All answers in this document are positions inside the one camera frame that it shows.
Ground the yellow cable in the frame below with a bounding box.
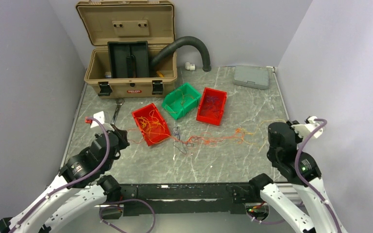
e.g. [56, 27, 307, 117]
[136, 109, 171, 144]

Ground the orange cable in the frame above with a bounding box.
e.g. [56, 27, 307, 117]
[127, 119, 287, 153]

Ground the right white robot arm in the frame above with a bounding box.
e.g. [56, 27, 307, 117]
[248, 116, 347, 233]

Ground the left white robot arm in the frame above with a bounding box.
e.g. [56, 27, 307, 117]
[0, 126, 130, 233]

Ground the silver combination wrench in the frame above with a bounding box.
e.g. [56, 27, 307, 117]
[111, 98, 125, 125]

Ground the small red plastic bin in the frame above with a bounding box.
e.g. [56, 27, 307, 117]
[132, 103, 171, 146]

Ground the grey plastic organizer case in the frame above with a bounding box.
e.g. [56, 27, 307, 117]
[233, 66, 271, 90]

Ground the yellow tool in toolbox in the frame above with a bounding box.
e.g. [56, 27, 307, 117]
[156, 71, 164, 78]

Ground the green plastic bin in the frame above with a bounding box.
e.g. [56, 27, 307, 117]
[162, 83, 202, 120]

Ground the large red plastic bin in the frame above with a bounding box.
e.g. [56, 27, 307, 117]
[196, 87, 227, 126]

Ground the black toolbox tray insert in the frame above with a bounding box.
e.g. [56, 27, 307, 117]
[107, 41, 150, 79]

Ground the white pipe fitting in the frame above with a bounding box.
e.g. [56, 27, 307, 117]
[185, 62, 196, 71]

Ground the tan plastic toolbox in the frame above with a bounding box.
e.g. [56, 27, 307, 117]
[76, 0, 177, 99]

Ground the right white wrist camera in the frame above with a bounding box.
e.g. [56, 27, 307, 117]
[291, 116, 327, 139]

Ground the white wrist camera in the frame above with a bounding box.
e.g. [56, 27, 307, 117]
[291, 116, 327, 139]
[85, 111, 113, 133]

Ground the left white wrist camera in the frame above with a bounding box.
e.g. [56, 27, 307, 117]
[85, 111, 113, 133]

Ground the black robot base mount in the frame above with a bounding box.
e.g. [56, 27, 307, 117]
[101, 182, 262, 216]

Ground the black corrugated hose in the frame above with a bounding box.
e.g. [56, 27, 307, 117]
[150, 36, 212, 73]

